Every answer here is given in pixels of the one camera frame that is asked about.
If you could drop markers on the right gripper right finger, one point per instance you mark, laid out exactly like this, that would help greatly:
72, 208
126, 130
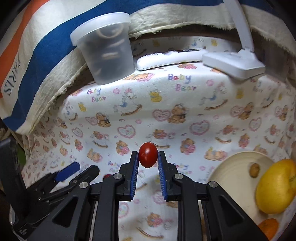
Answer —
204, 210

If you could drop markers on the white desk lamp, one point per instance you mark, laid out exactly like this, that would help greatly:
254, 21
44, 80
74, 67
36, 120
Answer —
243, 64

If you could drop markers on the baby bear print cloth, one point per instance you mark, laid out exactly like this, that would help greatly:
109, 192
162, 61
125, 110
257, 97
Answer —
197, 115

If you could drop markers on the cream round plate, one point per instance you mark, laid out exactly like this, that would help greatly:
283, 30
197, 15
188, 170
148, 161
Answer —
233, 176

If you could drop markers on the striped Paris cloth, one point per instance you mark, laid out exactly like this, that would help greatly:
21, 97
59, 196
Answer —
38, 60

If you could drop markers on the red cherry tomato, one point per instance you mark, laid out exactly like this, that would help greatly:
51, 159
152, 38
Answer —
106, 176
148, 155

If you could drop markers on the orange mandarin in plate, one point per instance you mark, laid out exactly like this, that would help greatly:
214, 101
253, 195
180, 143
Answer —
269, 227

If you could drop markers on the white remote control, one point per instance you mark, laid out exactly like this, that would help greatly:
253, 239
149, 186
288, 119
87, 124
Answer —
169, 58

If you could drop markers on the large yellow apple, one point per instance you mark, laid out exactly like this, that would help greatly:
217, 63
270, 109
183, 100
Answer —
276, 188

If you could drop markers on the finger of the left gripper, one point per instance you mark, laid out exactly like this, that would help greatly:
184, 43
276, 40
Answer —
50, 180
88, 175

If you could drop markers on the clear lidded plastic container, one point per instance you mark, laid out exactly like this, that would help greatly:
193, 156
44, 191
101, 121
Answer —
105, 45

